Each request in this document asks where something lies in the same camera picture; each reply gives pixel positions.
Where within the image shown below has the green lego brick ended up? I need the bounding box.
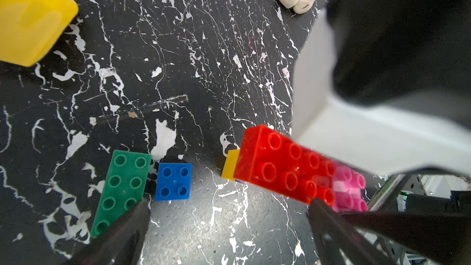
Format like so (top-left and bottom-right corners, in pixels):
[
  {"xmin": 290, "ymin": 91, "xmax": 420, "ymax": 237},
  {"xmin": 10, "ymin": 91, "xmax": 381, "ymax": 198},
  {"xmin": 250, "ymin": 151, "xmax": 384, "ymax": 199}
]
[{"xmin": 91, "ymin": 150, "xmax": 152, "ymax": 239}]

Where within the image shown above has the yellow small lego brick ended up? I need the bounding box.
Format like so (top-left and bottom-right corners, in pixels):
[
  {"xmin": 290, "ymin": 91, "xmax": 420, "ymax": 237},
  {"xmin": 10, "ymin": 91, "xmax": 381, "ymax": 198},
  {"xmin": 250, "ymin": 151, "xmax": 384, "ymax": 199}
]
[{"xmin": 222, "ymin": 150, "xmax": 240, "ymax": 181}]

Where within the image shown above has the yellow toy shovel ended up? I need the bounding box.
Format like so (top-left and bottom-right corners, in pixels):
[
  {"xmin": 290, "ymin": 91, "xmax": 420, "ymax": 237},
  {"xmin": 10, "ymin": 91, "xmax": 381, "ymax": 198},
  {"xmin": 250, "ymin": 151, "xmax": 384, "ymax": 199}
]
[{"xmin": 1, "ymin": 0, "xmax": 79, "ymax": 67}]

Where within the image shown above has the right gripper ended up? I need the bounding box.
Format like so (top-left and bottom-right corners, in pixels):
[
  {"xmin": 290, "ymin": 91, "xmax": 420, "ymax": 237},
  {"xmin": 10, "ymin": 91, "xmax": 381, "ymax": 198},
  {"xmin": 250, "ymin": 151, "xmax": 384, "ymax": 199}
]
[{"xmin": 327, "ymin": 0, "xmax": 471, "ymax": 125}]

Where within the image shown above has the red lego brick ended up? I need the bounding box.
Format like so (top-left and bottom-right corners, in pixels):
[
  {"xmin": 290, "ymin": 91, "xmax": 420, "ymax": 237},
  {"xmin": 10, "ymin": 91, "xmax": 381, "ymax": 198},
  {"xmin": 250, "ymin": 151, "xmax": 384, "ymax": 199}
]
[{"xmin": 234, "ymin": 125, "xmax": 336, "ymax": 206}]

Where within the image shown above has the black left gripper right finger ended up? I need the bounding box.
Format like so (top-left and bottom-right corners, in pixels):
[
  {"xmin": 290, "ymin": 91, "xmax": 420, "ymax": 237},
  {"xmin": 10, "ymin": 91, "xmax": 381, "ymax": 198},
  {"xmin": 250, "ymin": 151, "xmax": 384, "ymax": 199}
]
[{"xmin": 307, "ymin": 198, "xmax": 394, "ymax": 265}]

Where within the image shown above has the dark blue small lego brick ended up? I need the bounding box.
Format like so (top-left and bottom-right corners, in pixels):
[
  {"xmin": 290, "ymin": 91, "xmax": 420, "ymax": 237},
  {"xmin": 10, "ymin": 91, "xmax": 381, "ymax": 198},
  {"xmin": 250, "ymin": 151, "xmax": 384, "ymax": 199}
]
[{"xmin": 155, "ymin": 163, "xmax": 192, "ymax": 201}]

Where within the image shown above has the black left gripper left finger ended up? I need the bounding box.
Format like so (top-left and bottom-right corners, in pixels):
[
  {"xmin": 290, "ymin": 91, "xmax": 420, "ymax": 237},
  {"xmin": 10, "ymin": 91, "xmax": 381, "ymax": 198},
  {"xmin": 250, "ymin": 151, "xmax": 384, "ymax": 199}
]
[{"xmin": 64, "ymin": 198, "xmax": 150, "ymax": 265}]

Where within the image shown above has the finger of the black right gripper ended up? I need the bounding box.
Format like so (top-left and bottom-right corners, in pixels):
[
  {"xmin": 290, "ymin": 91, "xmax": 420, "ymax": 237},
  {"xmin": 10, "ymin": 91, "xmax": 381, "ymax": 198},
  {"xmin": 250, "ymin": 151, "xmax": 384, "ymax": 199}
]
[{"xmin": 341, "ymin": 212, "xmax": 471, "ymax": 265}]

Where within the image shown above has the pink small lego brick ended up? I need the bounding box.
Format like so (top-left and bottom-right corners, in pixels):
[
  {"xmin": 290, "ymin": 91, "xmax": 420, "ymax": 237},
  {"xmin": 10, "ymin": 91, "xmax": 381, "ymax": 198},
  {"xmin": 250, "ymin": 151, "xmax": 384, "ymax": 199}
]
[{"xmin": 331, "ymin": 161, "xmax": 368, "ymax": 212}]

